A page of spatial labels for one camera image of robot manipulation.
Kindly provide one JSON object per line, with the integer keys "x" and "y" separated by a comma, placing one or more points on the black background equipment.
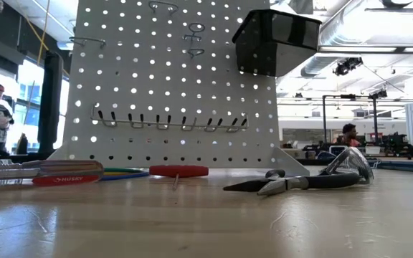
{"x": 396, "y": 141}

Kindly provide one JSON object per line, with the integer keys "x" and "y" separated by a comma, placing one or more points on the black upright post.
{"x": 50, "y": 107}

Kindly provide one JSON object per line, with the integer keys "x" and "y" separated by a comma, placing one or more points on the clear safety glasses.
{"x": 353, "y": 161}

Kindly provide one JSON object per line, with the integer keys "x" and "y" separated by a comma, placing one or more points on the black plastic bin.
{"x": 271, "y": 46}

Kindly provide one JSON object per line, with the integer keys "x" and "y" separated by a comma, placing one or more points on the multi prong tool rack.
{"x": 100, "y": 115}

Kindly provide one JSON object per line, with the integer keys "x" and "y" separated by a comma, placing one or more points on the small dark bottle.
{"x": 22, "y": 145}

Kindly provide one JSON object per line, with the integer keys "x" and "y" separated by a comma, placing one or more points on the black pole rig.
{"x": 375, "y": 118}

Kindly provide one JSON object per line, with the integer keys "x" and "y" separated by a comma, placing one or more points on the red clear Husky screwdriver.
{"x": 63, "y": 178}

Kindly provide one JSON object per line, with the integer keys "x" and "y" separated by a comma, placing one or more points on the white metal pegboard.
{"x": 142, "y": 83}

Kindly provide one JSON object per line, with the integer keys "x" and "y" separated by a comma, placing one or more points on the black ceiling spotlight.
{"x": 346, "y": 66}

